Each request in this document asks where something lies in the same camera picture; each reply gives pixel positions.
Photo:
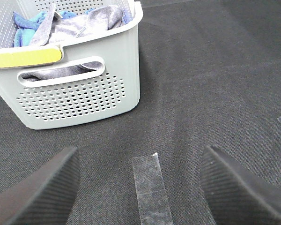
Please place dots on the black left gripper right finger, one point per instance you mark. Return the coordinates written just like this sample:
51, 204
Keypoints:
235, 195

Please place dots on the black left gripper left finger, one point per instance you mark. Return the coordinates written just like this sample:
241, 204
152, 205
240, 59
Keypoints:
47, 196

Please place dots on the grey towel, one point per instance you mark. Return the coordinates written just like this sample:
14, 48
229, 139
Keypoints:
72, 30

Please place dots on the blue towel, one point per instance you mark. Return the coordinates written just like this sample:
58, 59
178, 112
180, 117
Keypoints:
28, 25

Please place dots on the middle clear tape strip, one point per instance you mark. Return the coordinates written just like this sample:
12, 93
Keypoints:
151, 194

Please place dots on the grey perforated plastic basket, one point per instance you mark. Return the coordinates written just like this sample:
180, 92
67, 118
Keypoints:
96, 78

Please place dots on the yellow tape on basket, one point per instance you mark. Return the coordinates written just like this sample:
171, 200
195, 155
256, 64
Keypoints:
11, 58

